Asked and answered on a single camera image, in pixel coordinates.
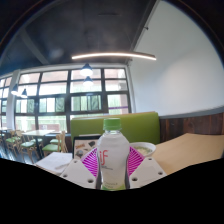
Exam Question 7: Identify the group of pendant lamps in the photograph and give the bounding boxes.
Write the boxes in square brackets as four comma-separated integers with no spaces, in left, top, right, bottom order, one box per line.
[10,63,95,99]

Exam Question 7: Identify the long linear ceiling light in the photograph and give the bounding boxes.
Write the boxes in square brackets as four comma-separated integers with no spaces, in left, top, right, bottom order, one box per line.
[71,51,157,62]

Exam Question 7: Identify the white green-capped drink bottle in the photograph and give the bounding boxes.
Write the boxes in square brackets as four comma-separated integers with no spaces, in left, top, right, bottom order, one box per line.
[96,117,131,192]

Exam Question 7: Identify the green upholstered booth sofa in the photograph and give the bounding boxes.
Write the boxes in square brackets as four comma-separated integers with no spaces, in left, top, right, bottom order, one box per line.
[69,111,161,146]

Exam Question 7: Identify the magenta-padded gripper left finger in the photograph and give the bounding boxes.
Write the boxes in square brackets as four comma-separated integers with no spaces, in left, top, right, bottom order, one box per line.
[59,146,100,190]

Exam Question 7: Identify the light wooden dining table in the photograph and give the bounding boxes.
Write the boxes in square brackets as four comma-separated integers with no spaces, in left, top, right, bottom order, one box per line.
[21,129,56,158]

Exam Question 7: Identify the group of green-cushioned wooden chairs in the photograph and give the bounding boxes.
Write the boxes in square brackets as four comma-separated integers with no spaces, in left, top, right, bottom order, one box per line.
[0,129,69,159]

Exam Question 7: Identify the white paper sheets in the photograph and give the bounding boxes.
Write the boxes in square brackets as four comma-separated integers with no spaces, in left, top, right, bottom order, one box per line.
[34,151,73,174]

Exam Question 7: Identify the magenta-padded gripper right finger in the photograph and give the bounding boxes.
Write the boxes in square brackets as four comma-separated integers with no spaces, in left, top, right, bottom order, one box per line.
[126,145,168,190]

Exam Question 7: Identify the white bowl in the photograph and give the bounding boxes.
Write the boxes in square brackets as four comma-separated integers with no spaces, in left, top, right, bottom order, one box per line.
[129,141,157,158]

